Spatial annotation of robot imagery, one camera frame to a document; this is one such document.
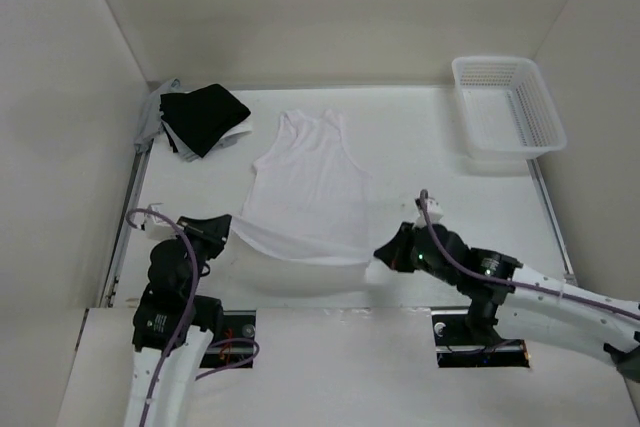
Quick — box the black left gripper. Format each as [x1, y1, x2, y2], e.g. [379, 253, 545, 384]
[171, 214, 232, 296]

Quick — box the white tank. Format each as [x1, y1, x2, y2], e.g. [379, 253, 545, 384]
[161, 119, 253, 162]
[231, 110, 372, 267]

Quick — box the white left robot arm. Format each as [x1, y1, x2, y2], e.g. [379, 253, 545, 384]
[124, 215, 232, 426]

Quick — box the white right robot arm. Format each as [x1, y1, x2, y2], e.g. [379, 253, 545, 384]
[374, 223, 639, 382]

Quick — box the folded white tank top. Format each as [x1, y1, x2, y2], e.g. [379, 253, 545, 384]
[161, 119, 253, 162]

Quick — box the folded black tank top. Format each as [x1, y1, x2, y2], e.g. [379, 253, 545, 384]
[159, 84, 251, 158]

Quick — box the folded grey tank top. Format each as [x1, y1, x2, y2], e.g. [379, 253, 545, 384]
[133, 78, 181, 154]

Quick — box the white plastic basket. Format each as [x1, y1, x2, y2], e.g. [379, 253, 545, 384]
[451, 56, 567, 162]

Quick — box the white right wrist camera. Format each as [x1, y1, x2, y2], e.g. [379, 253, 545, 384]
[415, 197, 444, 227]

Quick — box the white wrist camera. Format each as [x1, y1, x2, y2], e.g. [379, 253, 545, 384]
[415, 197, 444, 227]
[140, 203, 176, 242]

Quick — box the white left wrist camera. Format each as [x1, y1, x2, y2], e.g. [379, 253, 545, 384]
[140, 203, 176, 242]

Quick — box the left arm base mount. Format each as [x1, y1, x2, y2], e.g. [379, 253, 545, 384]
[200, 310, 257, 370]

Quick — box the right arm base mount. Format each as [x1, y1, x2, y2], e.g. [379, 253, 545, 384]
[431, 308, 530, 369]

